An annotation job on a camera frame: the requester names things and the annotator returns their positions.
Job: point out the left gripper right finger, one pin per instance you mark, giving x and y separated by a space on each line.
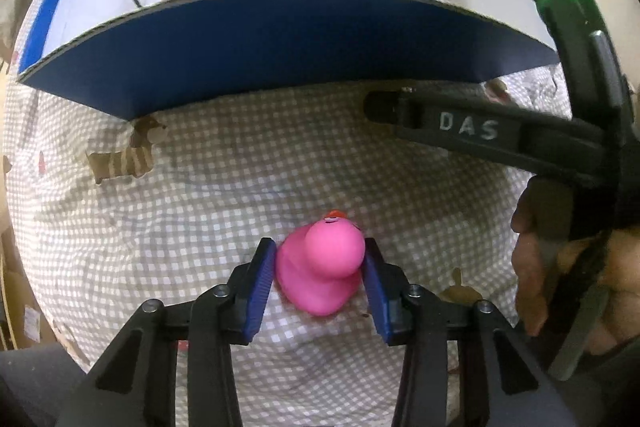
501 382

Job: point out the white blue cardboard box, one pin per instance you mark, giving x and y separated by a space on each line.
130 58

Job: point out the pink rubber duck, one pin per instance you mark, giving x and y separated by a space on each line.
318 265

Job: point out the checkered dog print bedsheet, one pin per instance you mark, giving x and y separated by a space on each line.
228 173

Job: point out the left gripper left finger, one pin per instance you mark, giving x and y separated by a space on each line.
134 381

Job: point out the person's right hand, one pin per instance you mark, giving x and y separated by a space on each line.
542 257

